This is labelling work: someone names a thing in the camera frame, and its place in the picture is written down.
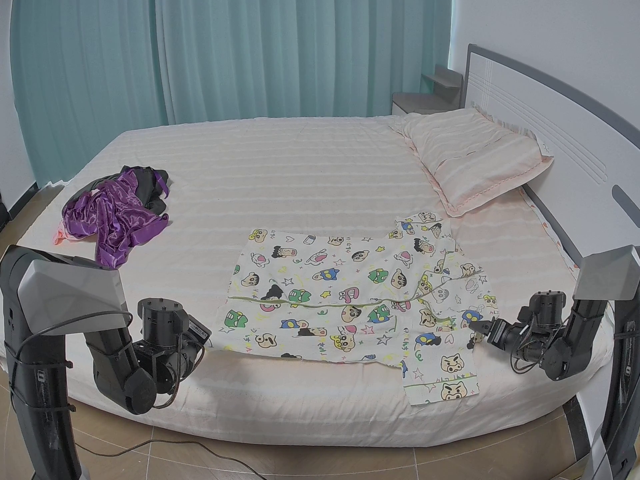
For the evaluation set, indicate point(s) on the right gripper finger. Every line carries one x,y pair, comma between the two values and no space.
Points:
482,329

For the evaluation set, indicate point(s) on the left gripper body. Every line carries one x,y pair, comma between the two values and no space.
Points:
192,353

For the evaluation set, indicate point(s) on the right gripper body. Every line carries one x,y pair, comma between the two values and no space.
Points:
507,335

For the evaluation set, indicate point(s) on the grey bedside table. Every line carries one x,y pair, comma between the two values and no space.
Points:
425,100

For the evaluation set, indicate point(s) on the pile of clothes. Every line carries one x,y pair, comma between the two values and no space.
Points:
120,218

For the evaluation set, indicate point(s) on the white printed pyjama top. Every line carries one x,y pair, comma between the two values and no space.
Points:
325,293

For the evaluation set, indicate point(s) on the pink striped pillow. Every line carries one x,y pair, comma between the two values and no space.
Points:
475,158

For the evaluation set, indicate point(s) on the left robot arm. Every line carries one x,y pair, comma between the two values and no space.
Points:
115,363

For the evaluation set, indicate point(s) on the bed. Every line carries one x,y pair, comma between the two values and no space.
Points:
300,168

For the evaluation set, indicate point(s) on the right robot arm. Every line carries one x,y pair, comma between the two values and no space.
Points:
575,348

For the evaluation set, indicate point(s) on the blue-green curtain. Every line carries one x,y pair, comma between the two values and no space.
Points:
250,43

